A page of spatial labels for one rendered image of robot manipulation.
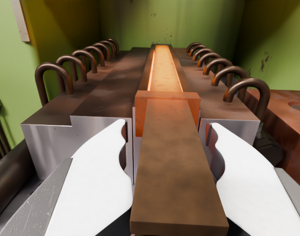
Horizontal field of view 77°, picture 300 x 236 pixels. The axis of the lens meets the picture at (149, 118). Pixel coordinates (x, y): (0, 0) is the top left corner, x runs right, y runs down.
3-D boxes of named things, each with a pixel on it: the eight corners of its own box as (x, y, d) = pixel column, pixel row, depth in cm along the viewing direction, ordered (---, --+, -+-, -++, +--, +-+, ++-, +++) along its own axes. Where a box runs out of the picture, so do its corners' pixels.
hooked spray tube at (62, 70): (79, 136, 23) (66, 63, 19) (46, 135, 23) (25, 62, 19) (82, 132, 24) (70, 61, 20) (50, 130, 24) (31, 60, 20)
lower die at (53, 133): (237, 189, 19) (264, 111, 15) (38, 179, 19) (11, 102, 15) (185, 75, 56) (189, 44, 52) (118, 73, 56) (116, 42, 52)
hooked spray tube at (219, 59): (229, 106, 26) (240, 59, 23) (199, 106, 27) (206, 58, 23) (226, 104, 27) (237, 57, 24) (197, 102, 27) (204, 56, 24)
